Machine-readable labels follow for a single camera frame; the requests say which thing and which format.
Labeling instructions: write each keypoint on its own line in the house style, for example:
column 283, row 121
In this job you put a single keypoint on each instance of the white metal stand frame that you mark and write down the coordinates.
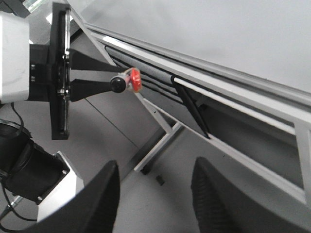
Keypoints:
column 277, row 114

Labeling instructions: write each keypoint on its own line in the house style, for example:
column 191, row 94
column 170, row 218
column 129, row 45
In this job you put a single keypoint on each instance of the whiteboard with aluminium frame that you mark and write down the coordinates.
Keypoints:
column 264, row 43

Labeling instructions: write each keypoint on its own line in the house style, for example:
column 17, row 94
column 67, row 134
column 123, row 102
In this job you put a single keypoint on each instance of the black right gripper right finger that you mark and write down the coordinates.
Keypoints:
column 221, row 207

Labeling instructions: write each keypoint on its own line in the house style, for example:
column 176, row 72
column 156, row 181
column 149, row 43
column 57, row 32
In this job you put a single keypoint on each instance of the white whiteboard marker pen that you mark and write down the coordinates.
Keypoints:
column 119, row 83

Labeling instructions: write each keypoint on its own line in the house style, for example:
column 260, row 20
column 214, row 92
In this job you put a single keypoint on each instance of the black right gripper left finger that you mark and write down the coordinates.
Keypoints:
column 92, row 210

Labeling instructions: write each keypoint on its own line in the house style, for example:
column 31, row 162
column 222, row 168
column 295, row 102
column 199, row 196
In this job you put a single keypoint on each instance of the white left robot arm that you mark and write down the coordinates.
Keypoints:
column 15, row 58

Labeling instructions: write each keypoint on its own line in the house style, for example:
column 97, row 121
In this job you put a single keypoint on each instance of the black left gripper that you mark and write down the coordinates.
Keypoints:
column 49, row 72

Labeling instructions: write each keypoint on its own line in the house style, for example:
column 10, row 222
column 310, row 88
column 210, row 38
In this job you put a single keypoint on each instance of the red round magnet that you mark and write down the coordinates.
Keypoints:
column 135, row 79

